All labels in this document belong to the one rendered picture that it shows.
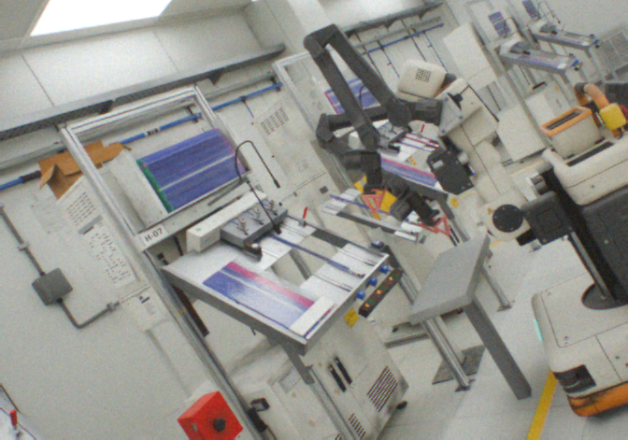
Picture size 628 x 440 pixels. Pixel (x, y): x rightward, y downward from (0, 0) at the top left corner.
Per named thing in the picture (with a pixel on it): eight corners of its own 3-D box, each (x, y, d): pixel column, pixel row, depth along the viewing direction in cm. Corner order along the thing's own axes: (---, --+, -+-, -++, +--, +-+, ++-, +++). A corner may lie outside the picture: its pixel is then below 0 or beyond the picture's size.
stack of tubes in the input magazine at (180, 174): (248, 171, 268) (219, 124, 266) (172, 211, 229) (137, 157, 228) (233, 181, 276) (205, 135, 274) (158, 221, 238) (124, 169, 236)
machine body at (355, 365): (416, 396, 269) (351, 291, 266) (347, 509, 217) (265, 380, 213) (327, 410, 312) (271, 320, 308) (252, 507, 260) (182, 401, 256)
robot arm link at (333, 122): (311, 111, 223) (315, 125, 232) (316, 138, 217) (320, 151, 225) (420, 89, 219) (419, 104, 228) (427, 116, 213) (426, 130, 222)
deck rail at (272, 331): (306, 353, 196) (307, 341, 193) (303, 357, 195) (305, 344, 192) (164, 276, 227) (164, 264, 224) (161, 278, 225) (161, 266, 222)
